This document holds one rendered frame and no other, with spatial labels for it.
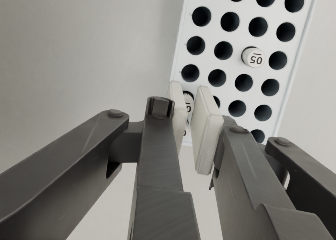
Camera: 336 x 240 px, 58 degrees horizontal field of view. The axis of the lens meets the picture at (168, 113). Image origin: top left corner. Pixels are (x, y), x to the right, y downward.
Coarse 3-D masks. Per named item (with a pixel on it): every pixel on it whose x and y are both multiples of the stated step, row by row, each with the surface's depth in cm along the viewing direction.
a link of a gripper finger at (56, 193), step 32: (96, 128) 11; (32, 160) 8; (64, 160) 8; (96, 160) 10; (0, 192) 6; (32, 192) 7; (64, 192) 8; (96, 192) 10; (0, 224) 6; (32, 224) 7; (64, 224) 8
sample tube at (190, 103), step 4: (184, 92) 22; (188, 92) 22; (184, 96) 20; (188, 96) 20; (188, 100) 20; (192, 100) 20; (188, 104) 20; (192, 104) 20; (188, 108) 20; (192, 108) 20; (188, 112) 20; (192, 112) 20
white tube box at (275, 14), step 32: (192, 0) 20; (224, 0) 20; (256, 0) 22; (288, 0) 22; (192, 32) 20; (224, 32) 20; (256, 32) 22; (288, 32) 21; (192, 64) 24; (224, 64) 21; (288, 64) 21; (192, 96) 23; (224, 96) 21; (256, 96) 21; (288, 96) 21; (256, 128) 22
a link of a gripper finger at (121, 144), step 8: (128, 128) 13; (136, 128) 13; (120, 136) 12; (128, 136) 12; (136, 136) 12; (112, 144) 12; (120, 144) 12; (128, 144) 12; (136, 144) 13; (112, 152) 12; (120, 152) 12; (128, 152) 13; (136, 152) 13; (112, 160) 12; (120, 160) 13; (128, 160) 13; (136, 160) 13
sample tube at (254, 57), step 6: (246, 48) 21; (252, 48) 20; (246, 54) 20; (252, 54) 19; (258, 54) 19; (264, 54) 19; (246, 60) 19; (252, 60) 19; (258, 60) 19; (264, 60) 19; (252, 66) 19; (258, 66) 19
